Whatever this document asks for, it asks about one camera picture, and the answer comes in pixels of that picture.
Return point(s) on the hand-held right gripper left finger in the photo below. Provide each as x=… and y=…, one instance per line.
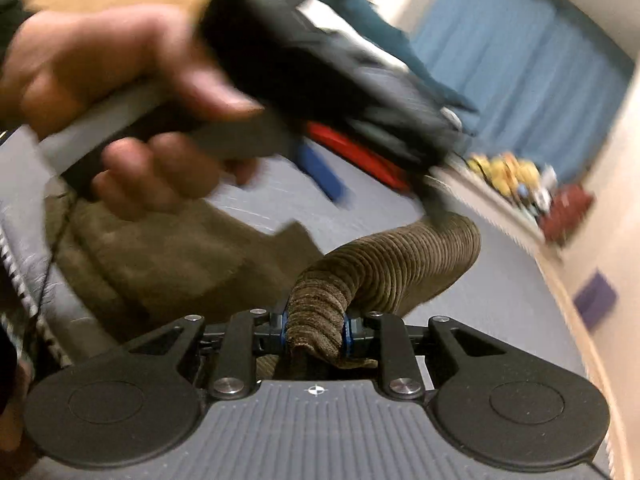
x=283, y=332

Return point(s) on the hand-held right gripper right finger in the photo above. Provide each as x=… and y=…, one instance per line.
x=348, y=335

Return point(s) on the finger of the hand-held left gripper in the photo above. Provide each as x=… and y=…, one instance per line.
x=325, y=175
x=436, y=200

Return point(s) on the person's left forearm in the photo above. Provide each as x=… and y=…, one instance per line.
x=12, y=20

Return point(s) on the person's left hand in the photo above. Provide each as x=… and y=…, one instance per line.
x=85, y=60

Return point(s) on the yellow plush toys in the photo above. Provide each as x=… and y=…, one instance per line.
x=502, y=175

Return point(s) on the teal garment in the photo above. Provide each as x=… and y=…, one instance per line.
x=395, y=45

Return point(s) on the grey quilted mattress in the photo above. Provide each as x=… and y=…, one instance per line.
x=500, y=305

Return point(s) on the dark red bag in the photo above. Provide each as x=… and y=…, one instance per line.
x=567, y=212

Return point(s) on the purple box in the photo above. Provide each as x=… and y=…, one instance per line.
x=595, y=296

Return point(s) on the wooden bed frame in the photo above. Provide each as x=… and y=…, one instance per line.
x=565, y=280

